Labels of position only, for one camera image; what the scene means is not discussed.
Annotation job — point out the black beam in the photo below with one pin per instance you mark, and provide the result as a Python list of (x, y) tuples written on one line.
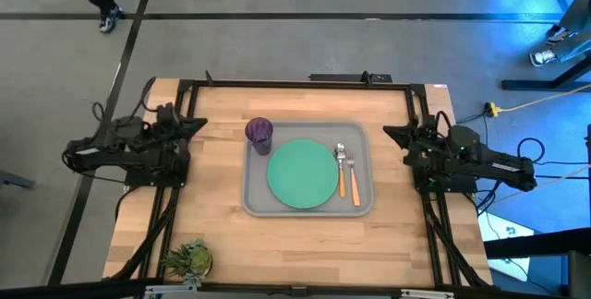
[(531, 246)]

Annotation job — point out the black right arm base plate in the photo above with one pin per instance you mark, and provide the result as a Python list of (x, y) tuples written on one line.
[(450, 187)]

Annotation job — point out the purple translucent cup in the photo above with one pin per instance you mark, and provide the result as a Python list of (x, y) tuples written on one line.
[(259, 133)]

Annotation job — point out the black rig crossbar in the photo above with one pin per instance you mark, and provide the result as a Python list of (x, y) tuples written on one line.
[(55, 290)]

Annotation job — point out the grey cabinet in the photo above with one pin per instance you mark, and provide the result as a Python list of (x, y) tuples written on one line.
[(581, 276)]

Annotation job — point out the black table leg frame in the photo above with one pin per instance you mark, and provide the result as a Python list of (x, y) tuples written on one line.
[(522, 85)]

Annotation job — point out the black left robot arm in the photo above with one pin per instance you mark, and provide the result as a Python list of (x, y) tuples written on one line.
[(115, 151)]

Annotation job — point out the small green succulent plant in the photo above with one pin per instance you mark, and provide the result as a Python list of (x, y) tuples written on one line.
[(194, 259)]

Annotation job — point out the grey furniture foot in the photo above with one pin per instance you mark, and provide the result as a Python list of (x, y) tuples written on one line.
[(14, 180)]

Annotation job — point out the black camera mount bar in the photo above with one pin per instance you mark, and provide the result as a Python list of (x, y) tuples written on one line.
[(341, 78)]

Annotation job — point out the green round plate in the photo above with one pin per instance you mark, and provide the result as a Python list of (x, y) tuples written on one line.
[(302, 174)]

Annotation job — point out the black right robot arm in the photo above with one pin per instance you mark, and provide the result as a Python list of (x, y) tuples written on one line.
[(498, 167)]

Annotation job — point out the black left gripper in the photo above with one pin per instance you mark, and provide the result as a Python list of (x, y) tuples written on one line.
[(168, 130)]

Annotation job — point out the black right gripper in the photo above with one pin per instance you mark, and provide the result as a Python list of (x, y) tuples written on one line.
[(422, 147)]

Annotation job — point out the grey plastic tray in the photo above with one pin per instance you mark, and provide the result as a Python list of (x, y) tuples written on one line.
[(258, 197)]

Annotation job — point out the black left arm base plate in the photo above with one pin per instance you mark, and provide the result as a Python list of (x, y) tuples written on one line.
[(152, 181)]

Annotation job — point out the white paper sheet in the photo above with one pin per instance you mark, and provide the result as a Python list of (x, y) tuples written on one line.
[(508, 230)]

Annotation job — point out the silver aluminium bracket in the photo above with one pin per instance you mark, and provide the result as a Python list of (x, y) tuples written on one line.
[(166, 290), (425, 294)]

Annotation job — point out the black metal table frame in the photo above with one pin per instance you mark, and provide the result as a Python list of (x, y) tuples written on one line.
[(300, 84)]

